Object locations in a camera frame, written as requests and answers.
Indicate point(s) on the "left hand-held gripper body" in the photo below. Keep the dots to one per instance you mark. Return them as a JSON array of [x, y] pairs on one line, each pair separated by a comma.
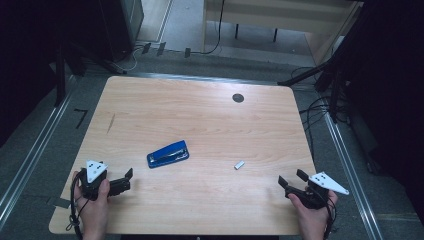
[[94, 168]]

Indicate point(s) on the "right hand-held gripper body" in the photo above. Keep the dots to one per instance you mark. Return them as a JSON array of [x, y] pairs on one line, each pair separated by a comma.
[[325, 183]]

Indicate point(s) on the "blue stapler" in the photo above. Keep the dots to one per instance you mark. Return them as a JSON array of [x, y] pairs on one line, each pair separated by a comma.
[[167, 154]]

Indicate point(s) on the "silver staple strip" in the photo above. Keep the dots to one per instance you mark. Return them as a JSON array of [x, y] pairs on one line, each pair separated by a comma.
[[239, 164]]

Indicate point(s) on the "person's left hand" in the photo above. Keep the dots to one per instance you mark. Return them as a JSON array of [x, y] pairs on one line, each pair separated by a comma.
[[95, 211]]

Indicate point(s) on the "person's right hand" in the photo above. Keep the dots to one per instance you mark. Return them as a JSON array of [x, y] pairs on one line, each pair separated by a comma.
[[315, 220]]

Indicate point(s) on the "grey tape strip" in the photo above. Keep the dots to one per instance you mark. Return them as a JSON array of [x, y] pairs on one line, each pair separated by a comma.
[[60, 202]]

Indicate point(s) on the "black metal stand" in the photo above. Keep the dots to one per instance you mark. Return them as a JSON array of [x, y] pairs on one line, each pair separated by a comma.
[[333, 86], [60, 73]]

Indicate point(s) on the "dark round table grommet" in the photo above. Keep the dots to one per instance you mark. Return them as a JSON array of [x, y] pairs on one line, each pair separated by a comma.
[[238, 98]]

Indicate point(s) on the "black plug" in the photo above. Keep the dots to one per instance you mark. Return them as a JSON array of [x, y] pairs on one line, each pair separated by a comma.
[[187, 52], [161, 48], [146, 48]]

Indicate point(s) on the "dark cabinet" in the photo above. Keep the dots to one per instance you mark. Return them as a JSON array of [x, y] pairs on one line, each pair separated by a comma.
[[116, 26]]

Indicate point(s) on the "light wooden desk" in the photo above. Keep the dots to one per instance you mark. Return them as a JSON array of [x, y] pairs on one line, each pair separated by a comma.
[[283, 13]]

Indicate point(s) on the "metal floor rail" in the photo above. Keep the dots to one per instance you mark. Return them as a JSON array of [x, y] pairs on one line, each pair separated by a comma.
[[33, 153], [350, 173]]

